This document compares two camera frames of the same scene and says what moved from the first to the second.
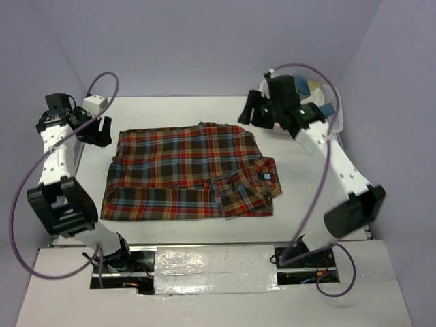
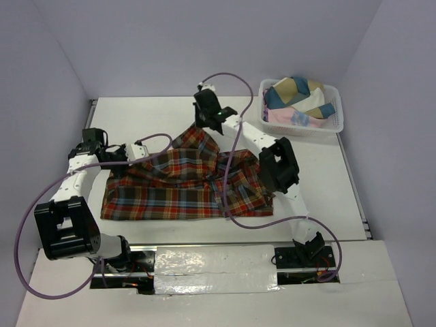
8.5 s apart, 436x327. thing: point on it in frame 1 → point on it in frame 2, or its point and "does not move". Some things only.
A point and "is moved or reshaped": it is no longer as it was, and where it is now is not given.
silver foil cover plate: x=215 y=269 does not move
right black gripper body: x=264 y=113 → x=200 y=117
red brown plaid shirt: x=208 y=170 is moved or reshaped
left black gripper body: x=90 y=133 → x=119 y=155
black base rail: x=293 y=267 does not move
